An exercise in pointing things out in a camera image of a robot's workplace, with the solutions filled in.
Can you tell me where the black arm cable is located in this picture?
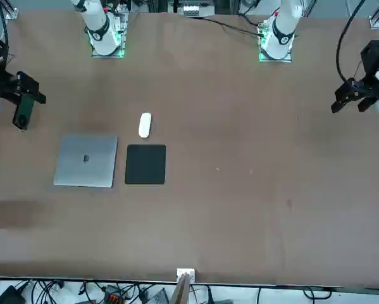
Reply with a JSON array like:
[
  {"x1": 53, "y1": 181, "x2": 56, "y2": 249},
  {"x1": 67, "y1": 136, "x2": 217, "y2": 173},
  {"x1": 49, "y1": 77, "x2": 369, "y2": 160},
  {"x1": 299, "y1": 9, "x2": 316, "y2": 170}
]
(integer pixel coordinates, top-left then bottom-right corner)
[
  {"x1": 335, "y1": 0, "x2": 367, "y2": 84},
  {"x1": 0, "y1": 0, "x2": 10, "y2": 44}
]

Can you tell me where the black base cable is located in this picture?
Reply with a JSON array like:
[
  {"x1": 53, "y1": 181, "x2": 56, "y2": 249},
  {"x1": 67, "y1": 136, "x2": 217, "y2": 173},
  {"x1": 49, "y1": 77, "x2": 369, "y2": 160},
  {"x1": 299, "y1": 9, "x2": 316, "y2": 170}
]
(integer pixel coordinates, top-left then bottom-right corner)
[{"x1": 189, "y1": 15, "x2": 263, "y2": 36}]

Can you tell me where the aluminium camera post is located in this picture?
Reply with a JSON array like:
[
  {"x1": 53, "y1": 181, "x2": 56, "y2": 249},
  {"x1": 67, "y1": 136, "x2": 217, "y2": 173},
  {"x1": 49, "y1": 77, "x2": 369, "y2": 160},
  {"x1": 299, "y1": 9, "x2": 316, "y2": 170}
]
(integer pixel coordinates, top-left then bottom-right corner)
[{"x1": 171, "y1": 268, "x2": 197, "y2": 304}]

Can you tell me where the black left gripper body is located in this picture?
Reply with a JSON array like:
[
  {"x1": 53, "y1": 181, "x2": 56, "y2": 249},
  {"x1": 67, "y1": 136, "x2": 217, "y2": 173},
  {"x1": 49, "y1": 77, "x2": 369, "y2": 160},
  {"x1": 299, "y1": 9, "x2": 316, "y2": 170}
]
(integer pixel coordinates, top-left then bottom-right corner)
[{"x1": 361, "y1": 39, "x2": 379, "y2": 78}]

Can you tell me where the white computer mouse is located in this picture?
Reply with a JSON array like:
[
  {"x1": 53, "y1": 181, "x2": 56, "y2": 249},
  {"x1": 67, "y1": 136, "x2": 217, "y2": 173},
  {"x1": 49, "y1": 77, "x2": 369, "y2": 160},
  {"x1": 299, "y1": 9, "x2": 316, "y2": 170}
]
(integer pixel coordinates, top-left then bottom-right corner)
[{"x1": 138, "y1": 111, "x2": 153, "y2": 139}]

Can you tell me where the black finned power supply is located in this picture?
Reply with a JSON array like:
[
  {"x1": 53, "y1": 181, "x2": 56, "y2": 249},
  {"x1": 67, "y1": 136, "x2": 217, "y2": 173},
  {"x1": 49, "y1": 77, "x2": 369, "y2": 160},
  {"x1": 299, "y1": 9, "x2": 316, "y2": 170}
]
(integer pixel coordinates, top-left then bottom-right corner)
[{"x1": 151, "y1": 288, "x2": 168, "y2": 304}]

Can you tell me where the grey closed laptop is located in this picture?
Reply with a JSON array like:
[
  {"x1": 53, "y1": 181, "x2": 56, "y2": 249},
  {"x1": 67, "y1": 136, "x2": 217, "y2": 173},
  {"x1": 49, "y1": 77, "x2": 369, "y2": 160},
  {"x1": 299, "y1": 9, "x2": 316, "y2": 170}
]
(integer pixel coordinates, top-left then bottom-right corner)
[{"x1": 53, "y1": 135, "x2": 119, "y2": 189}]

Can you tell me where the black power brick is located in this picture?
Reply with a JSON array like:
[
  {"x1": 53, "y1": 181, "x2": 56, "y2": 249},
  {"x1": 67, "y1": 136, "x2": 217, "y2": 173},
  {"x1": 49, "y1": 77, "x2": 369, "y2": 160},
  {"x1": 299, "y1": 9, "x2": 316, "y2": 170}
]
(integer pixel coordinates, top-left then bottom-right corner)
[{"x1": 0, "y1": 284, "x2": 26, "y2": 304}]

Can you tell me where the dark green model phone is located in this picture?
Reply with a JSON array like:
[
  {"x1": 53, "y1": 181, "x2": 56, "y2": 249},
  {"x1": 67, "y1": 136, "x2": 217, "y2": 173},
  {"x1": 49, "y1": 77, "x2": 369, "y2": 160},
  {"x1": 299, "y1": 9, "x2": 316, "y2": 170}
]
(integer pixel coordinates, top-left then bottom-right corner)
[{"x1": 12, "y1": 94, "x2": 37, "y2": 130}]

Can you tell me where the black mouse pad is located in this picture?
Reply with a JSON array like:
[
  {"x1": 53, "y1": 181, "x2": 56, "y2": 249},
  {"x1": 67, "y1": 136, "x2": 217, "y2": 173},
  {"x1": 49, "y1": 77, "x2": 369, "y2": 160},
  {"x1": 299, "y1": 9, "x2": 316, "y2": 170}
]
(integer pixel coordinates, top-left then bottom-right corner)
[{"x1": 124, "y1": 144, "x2": 167, "y2": 186}]

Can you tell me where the orange and black hub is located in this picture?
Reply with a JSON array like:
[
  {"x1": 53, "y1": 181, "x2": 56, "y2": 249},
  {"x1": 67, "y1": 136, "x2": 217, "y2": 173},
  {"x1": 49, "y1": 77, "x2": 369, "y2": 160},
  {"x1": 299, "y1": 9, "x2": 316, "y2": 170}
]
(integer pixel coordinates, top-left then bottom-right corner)
[{"x1": 103, "y1": 286, "x2": 127, "y2": 302}]

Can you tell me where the grey power strip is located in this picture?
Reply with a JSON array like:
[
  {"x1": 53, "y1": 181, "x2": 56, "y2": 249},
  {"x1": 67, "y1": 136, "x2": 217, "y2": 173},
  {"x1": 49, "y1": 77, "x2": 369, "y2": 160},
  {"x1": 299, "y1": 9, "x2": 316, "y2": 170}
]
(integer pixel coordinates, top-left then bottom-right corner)
[{"x1": 182, "y1": 3, "x2": 199, "y2": 17}]

